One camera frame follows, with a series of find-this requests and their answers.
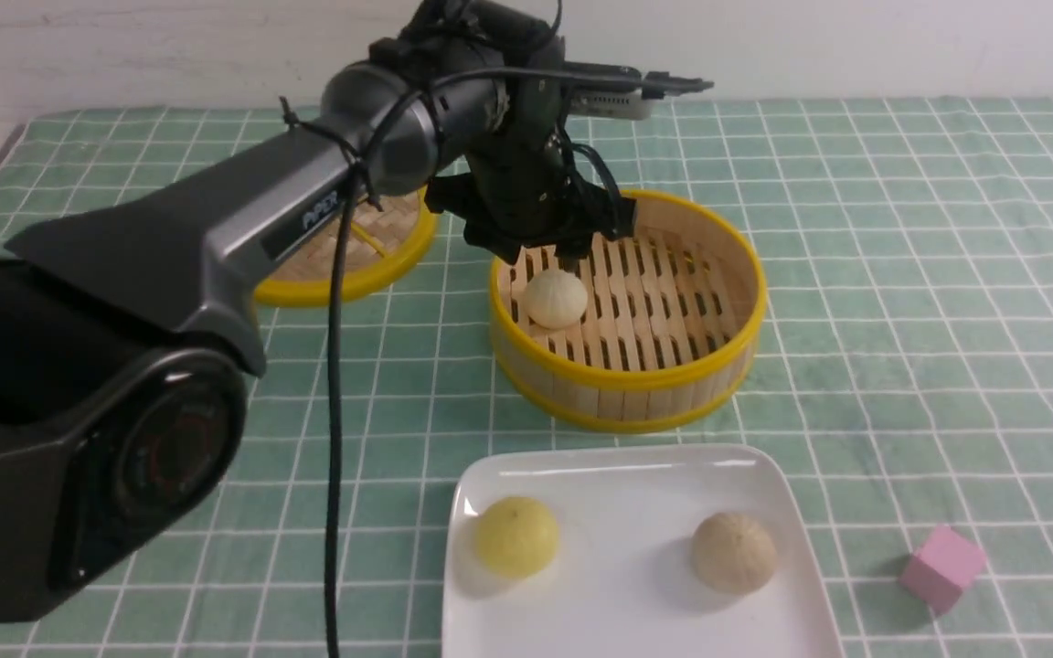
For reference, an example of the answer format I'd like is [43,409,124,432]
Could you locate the yellow-rimmed bamboo steamer basket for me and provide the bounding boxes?
[488,190,769,434]

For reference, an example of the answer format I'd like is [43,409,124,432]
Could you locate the white square plate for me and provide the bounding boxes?
[441,444,845,657]

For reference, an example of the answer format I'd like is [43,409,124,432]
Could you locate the pink cube block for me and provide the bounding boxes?
[898,525,987,616]

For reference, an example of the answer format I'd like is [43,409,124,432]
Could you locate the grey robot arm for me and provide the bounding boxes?
[0,1,709,624]

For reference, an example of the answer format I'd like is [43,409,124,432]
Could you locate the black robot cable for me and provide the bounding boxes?
[278,64,645,658]

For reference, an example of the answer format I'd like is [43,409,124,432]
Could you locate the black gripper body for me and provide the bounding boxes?
[423,78,638,266]

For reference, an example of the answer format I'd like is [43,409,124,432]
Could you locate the yellow-rimmed bamboo steamer lid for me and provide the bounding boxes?
[254,190,438,308]

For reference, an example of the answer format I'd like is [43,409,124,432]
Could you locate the yellow steamed bun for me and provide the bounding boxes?
[473,496,560,580]

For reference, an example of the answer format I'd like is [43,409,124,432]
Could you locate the beige steamed bun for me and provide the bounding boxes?
[690,512,779,597]

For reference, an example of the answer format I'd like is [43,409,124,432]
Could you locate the white steamed bun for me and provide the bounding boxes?
[521,268,589,330]

